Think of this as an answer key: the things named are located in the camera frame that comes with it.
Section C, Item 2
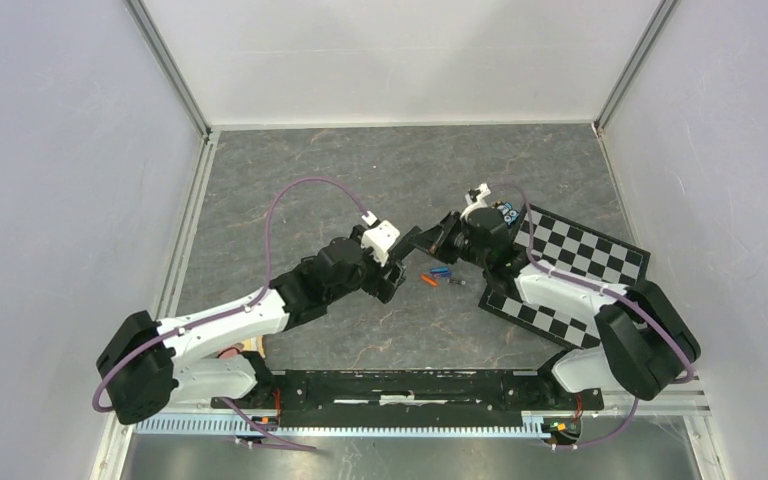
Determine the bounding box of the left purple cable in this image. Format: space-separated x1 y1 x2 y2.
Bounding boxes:
92 176 377 415

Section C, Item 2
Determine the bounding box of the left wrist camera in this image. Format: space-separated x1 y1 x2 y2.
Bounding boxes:
360 211 401 266

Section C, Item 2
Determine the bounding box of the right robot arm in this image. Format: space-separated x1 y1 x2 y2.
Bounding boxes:
411 207 701 408

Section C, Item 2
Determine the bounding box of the blue owl figure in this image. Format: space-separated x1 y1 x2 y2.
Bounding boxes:
494 202 520 227

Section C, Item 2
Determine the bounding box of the blue battery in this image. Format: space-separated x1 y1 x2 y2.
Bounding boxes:
429 267 452 277

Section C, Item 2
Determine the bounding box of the white cable duct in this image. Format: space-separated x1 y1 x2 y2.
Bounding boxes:
134 412 577 440

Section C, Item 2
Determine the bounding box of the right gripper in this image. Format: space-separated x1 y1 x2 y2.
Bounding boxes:
409 210 489 269

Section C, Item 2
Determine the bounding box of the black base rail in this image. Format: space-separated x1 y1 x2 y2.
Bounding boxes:
234 369 604 428

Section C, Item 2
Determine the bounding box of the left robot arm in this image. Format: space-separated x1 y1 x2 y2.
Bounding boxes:
92 221 420 425

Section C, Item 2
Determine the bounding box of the black white chessboard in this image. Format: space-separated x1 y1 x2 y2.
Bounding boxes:
478 206 650 349

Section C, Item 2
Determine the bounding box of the orange battery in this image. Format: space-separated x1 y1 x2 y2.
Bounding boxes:
420 275 438 287

